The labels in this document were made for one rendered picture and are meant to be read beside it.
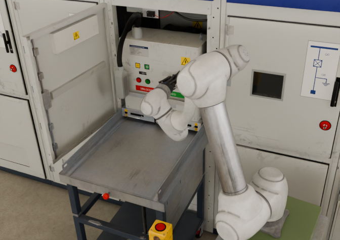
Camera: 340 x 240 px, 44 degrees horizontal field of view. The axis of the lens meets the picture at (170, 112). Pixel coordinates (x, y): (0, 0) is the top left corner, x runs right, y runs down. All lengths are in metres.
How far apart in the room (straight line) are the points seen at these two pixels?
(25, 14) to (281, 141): 1.77
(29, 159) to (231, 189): 2.24
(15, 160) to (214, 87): 2.48
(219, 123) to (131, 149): 0.95
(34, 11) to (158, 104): 1.16
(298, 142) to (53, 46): 1.41
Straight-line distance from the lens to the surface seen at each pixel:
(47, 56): 2.23
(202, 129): 2.50
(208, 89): 1.49
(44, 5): 2.75
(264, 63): 2.23
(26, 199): 3.57
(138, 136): 2.53
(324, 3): 2.09
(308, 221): 2.06
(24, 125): 3.39
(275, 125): 2.38
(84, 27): 2.36
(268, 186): 1.80
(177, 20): 3.02
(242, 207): 1.68
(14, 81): 3.21
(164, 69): 2.42
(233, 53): 1.60
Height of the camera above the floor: 2.24
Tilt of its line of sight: 30 degrees down
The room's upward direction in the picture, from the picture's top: 2 degrees counter-clockwise
